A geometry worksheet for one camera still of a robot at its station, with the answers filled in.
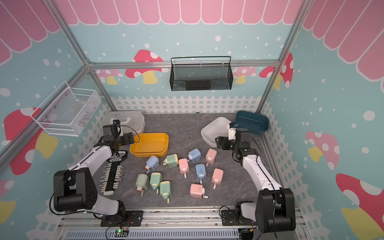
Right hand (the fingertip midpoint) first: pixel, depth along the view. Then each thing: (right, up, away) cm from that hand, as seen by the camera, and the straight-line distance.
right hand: (222, 138), depth 86 cm
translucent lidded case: (-59, +10, +14) cm, 62 cm away
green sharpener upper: (-30, -13, +1) cm, 32 cm away
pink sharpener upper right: (-7, -11, +3) cm, 13 cm away
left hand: (-59, 0, +5) cm, 59 cm away
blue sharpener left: (-41, -14, 0) cm, 43 cm away
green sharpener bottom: (-31, -26, -10) cm, 42 cm away
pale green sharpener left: (-44, -23, -8) cm, 50 cm away
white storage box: (+1, +7, +26) cm, 27 cm away
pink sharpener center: (-22, -16, -1) cm, 27 cm away
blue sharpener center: (-13, -19, -4) cm, 23 cm away
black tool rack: (-64, -21, +1) cm, 68 cm away
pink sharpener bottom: (-14, -26, -10) cm, 32 cm away
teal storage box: (+32, +10, +30) cm, 45 cm away
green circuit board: (-52, -46, -14) cm, 71 cm away
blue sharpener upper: (-16, -11, +3) cm, 20 cm away
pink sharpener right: (-4, -21, -4) cm, 22 cm away
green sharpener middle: (-37, -23, -6) cm, 44 cm away
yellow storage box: (-48, -6, +20) cm, 52 cm away
